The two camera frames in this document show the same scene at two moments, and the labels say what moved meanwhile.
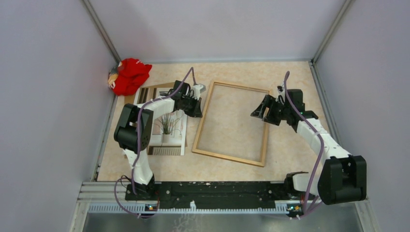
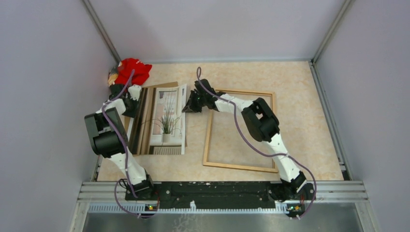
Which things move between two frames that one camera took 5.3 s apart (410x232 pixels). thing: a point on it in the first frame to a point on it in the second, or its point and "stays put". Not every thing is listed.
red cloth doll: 127,76 stays put
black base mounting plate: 202,195 stays put
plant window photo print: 169,129 stays put
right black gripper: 269,102 to 190,107
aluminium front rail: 111,197 stays put
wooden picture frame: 202,122 to 275,166
